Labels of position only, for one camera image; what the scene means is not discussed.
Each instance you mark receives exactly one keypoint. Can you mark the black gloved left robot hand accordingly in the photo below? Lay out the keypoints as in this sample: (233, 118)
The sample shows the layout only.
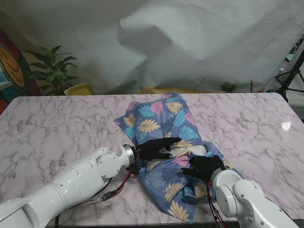
(152, 149)

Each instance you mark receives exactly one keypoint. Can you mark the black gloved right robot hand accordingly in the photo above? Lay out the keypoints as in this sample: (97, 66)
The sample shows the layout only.
(206, 166)

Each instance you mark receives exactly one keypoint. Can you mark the white pillow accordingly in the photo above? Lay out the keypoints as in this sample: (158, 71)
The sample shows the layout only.
(190, 150)

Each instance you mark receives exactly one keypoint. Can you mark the blue leaf print pillowcase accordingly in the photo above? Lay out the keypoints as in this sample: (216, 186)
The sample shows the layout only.
(161, 118)

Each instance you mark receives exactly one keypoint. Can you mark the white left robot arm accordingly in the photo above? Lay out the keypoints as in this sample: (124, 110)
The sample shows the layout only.
(71, 185)

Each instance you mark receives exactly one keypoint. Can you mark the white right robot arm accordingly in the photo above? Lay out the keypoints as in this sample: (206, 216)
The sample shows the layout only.
(242, 197)

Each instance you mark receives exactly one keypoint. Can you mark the yellow bench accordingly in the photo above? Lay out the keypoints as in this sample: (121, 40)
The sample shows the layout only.
(185, 89)

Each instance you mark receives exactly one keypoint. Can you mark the thin brown stick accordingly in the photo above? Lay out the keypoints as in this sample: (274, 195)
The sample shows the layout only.
(200, 83)

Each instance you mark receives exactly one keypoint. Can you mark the small green plant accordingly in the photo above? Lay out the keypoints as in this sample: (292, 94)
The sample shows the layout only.
(228, 86)

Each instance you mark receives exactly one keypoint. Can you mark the yellow chair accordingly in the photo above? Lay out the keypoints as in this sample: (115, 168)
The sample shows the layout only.
(78, 89)

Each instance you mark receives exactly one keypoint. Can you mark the white backdrop sheet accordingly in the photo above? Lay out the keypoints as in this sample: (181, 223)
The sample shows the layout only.
(166, 35)

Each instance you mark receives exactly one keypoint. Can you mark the large green potted plant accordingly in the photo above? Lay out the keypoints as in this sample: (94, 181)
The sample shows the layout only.
(53, 71)

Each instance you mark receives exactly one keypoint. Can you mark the black tripod stand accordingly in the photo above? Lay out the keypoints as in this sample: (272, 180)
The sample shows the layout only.
(295, 69)

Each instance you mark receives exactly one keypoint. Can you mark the teal panel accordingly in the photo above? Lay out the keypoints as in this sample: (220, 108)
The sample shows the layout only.
(289, 58)

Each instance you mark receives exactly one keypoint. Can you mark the colourful smiley mural board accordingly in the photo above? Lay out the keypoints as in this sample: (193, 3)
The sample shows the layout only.
(12, 69)

